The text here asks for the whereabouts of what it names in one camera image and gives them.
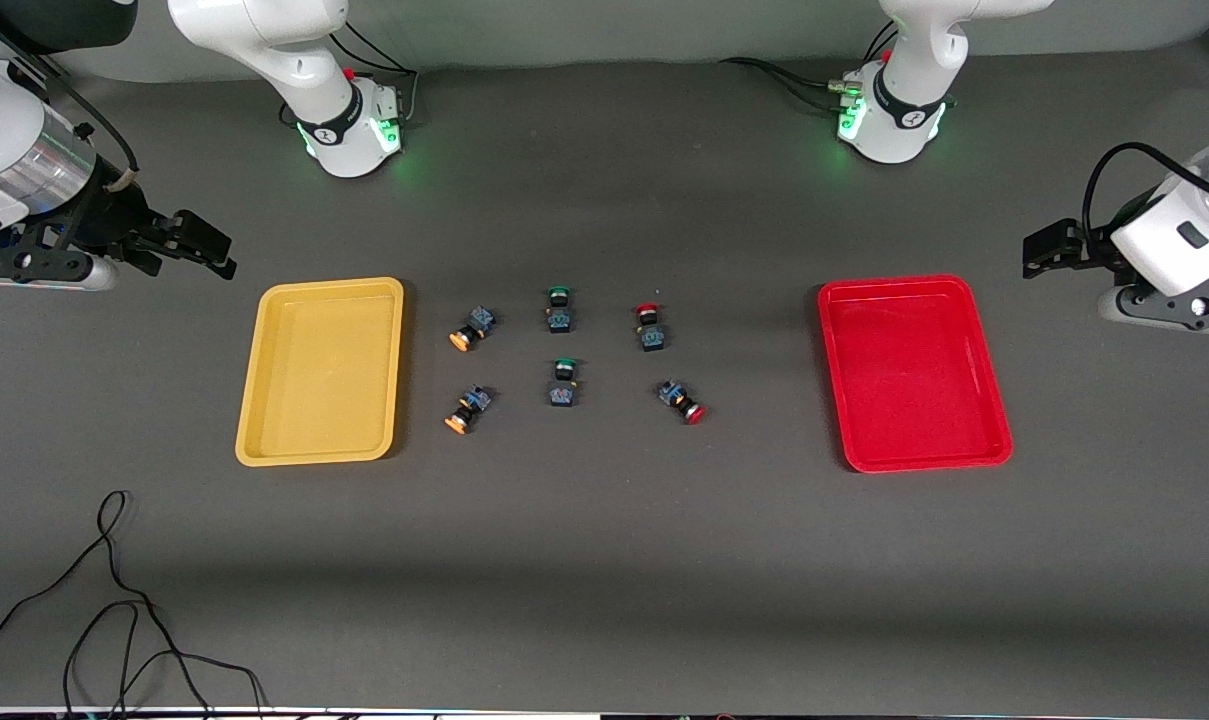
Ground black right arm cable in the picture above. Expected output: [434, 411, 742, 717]
[0, 0, 141, 193]

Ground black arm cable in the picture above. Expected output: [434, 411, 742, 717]
[1082, 143, 1209, 263]
[0, 0, 141, 193]

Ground thin black loose cable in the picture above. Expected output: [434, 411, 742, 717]
[0, 490, 270, 720]

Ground yellow push button switch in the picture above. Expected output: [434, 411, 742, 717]
[444, 385, 493, 435]
[449, 306, 496, 353]

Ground red plastic tray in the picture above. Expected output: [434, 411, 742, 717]
[817, 274, 1015, 474]

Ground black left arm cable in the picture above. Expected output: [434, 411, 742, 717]
[1082, 143, 1209, 263]

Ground black right arm base cables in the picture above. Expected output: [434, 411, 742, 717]
[326, 22, 421, 126]

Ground black arm base cables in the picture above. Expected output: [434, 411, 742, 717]
[719, 20, 900, 113]
[326, 22, 421, 126]

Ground yellow plastic tray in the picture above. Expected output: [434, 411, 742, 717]
[235, 277, 406, 468]

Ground black left arm base cables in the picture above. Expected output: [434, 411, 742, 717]
[719, 20, 900, 113]

